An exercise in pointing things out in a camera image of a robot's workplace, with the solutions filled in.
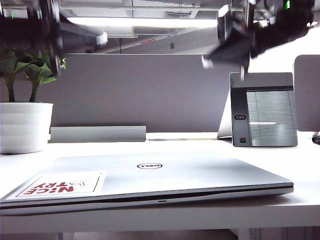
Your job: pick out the narrow grey desk partition panel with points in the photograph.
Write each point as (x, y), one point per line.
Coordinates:
(307, 95)

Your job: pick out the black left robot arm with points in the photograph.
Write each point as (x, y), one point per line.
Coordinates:
(22, 27)

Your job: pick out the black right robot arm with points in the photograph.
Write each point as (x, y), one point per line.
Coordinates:
(282, 27)

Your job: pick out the wide grey desk partition panel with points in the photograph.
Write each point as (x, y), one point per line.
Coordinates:
(140, 95)

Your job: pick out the red ceiling sign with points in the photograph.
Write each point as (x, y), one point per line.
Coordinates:
(147, 42)

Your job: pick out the long grey metal partition bracket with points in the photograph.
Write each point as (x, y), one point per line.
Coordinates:
(97, 134)

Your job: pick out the silver Dell laptop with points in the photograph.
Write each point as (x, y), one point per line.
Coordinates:
(175, 175)

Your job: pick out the ceiling air vent grille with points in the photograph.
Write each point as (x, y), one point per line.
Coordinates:
(178, 15)

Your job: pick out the white ribbed plant pot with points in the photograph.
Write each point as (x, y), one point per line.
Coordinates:
(25, 127)

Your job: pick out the black and silver standing device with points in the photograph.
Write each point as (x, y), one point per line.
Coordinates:
(270, 117)

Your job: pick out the green artificial plant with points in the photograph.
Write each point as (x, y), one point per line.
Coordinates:
(32, 72)

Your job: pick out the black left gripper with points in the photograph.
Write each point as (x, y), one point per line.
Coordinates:
(55, 37)

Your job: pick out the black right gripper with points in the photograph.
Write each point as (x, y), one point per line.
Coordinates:
(250, 30)

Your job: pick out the long ceiling light bar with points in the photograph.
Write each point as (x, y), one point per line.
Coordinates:
(140, 22)

